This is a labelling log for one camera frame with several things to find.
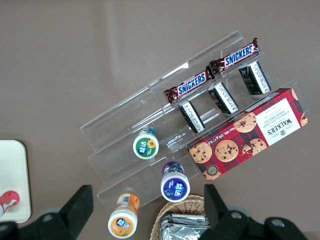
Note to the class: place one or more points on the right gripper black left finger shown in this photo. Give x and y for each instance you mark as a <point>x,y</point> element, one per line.
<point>72,210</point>

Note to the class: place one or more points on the aluminium foil tray stack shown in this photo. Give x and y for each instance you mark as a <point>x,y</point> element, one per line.
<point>180,227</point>

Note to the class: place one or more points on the green gum bottle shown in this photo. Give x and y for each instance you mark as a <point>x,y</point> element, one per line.
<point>146,147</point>

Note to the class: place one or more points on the cream plastic serving tray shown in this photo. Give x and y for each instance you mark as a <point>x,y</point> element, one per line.
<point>12,175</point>

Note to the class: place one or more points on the red gum bottle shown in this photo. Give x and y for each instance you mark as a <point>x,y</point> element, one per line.
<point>8,200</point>

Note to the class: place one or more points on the orange gum bottle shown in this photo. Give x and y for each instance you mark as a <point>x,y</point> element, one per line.
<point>122,222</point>

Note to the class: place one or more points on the small black white box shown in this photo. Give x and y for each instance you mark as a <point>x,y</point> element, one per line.
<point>192,116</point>
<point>255,77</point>
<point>223,97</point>

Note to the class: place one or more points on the red Walkers cookie box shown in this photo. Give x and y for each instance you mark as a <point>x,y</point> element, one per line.
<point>250,135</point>

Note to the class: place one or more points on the clear acrylic stepped snack stand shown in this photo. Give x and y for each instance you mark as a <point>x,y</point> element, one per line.
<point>120,117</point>

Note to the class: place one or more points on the purple gum bottle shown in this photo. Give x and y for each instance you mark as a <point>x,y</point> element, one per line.
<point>175,187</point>

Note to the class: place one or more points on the Snickers chocolate bar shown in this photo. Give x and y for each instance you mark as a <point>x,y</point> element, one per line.
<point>237,57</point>
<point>192,83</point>

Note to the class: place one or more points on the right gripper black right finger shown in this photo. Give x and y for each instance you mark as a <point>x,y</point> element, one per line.
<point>220,212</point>

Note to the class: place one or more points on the deep wicker basket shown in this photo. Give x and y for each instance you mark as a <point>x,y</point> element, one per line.
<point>175,205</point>

